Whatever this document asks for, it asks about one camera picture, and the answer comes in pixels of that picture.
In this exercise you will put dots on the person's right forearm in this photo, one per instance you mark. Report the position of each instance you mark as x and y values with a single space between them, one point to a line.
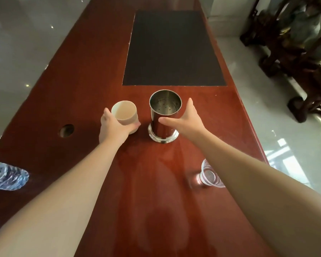
270 198

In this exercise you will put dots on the dark wooden display shelf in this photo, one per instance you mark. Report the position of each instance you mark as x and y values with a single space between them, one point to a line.
297 107

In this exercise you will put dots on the clear plastic cup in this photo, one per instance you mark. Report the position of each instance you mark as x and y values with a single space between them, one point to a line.
208 176

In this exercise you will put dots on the black table mat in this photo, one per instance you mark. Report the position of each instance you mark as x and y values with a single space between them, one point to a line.
174 48

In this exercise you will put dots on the red wooden table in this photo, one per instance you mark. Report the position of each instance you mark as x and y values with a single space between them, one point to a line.
83 77

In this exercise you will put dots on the person's right hand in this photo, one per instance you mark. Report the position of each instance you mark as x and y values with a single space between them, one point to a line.
190 124

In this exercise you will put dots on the person's left forearm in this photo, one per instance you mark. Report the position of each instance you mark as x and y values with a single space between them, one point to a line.
56 206

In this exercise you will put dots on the clear blue-capped water bottle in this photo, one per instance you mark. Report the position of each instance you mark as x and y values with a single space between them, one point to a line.
8 177

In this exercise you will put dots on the grey-blue ornamental stone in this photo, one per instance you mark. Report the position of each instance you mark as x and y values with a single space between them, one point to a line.
305 26

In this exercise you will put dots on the stainless steel cylinder container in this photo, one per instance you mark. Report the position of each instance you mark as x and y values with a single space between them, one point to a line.
157 131

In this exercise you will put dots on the person's left hand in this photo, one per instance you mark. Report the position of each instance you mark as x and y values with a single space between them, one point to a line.
112 131

